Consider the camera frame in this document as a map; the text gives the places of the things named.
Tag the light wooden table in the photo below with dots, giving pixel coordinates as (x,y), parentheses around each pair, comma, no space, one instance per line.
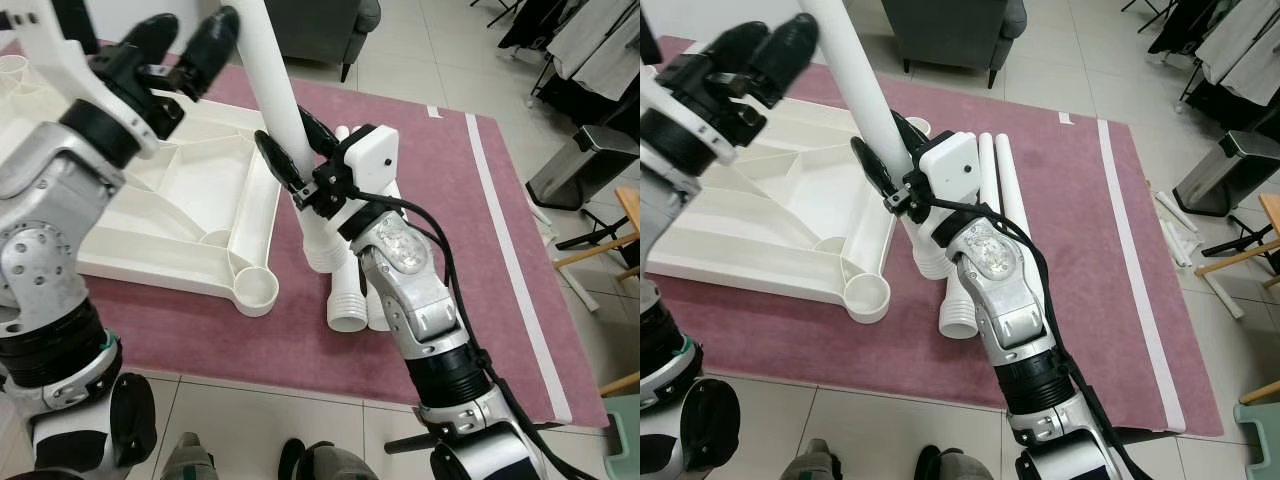
(1272,210)
(628,210)

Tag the white plastic tube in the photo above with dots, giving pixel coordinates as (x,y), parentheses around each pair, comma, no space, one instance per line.
(1225,295)
(1175,210)
(538,208)
(580,290)
(1180,245)

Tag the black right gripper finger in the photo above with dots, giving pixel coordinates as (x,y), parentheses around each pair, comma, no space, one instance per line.
(875,170)
(320,133)
(278,162)
(912,133)

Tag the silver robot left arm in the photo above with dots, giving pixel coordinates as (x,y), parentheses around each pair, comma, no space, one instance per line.
(665,220)
(50,190)

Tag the steel pedal trash bin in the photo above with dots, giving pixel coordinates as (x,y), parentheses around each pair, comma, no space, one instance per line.
(590,160)
(1230,170)

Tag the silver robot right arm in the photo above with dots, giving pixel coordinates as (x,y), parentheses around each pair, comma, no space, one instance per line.
(1000,290)
(420,300)

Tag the pale green plastic stool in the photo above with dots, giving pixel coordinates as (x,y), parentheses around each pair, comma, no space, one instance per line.
(625,440)
(1260,440)

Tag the black metal table leg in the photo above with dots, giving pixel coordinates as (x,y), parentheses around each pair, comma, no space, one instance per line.
(410,442)

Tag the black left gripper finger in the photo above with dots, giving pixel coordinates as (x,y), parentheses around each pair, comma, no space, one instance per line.
(212,48)
(150,38)
(738,45)
(792,50)

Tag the grey robot left foot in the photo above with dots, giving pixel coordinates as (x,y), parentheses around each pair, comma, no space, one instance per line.
(810,465)
(188,462)

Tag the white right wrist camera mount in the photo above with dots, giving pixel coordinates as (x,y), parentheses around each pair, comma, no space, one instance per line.
(372,155)
(950,165)

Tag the grey robot foot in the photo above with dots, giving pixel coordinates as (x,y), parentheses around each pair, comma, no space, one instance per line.
(335,465)
(810,465)
(960,468)
(188,462)

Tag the dark grey armchair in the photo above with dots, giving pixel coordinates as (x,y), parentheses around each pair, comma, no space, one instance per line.
(320,30)
(950,30)

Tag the mauve cloth with white stripes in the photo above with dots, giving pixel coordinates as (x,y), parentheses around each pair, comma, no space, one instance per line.
(1100,300)
(470,250)

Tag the grey robot right foot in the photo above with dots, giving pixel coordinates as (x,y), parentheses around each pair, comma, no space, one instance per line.
(960,468)
(335,465)

